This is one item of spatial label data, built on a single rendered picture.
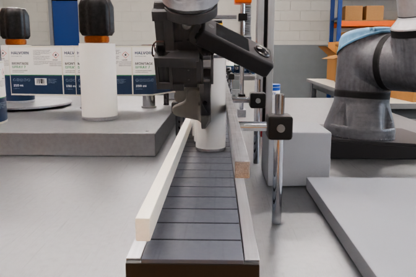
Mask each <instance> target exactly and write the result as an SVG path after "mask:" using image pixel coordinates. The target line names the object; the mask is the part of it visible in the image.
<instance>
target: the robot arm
mask: <svg viewBox="0 0 416 277"><path fill-rule="evenodd" d="M218 1H219V0H162V1H154V8H152V12H151V13H152V21H153V22H154V24H155V36H156V41H155V42H154V43H153V45H152V56H153V57H154V65H155V76H156V83H157V89H158V90H170V91H176V92H175V94H174V99H175V101H176V102H178V104H176V105H174V106H173V107H172V111H173V114H174V115H175V116H179V117H185V118H188V119H194V120H197V121H199V122H200V123H201V129H205V128H206V127H207V126H208V125H209V123H210V122H211V84H214V53H215V54H217V55H219V56H221V57H223V58H225V59H227V60H229V61H231V62H233V63H235V64H237V65H239V66H241V67H244V68H245V69H248V70H250V71H251V72H254V73H255V74H258V75H260V76H261V77H266V76H267V75H268V74H269V72H270V71H271V70H272V69H273V67H274V63H273V60H272V53H271V50H270V49H268V48H266V47H264V46H262V45H260V44H258V43H256V42H254V41H252V40H250V39H249V38H247V37H245V36H243V35H240V34H239V33H237V32H234V31H233V30H230V29H229V28H227V27H224V26H223V25H221V24H219V23H217V22H215V21H213V20H212V19H214V18H215V17H216V16H217V11H218ZM396 1H397V14H398V18H397V20H396V21H395V22H394V24H393V25H392V26H391V27H366V28H359V29H355V30H351V31H348V32H346V33H344V34H343V35H342V36H341V38H340V40H339V47H338V50H337V67H336V82H335V90H334V101H333V103H332V106H331V108H330V110H329V113H328V115H327V118H326V120H325V122H324V128H325V129H327V130H328V131H329V132H331V136H333V137H339V138H343V139H352V140H366V141H392V140H395V136H396V128H395V124H394V119H393V116H392V112H391V107H390V96H391V91H399V92H416V0H396ZM155 43H156V47H155ZM153 48H154V51H155V55H153Z"/></svg>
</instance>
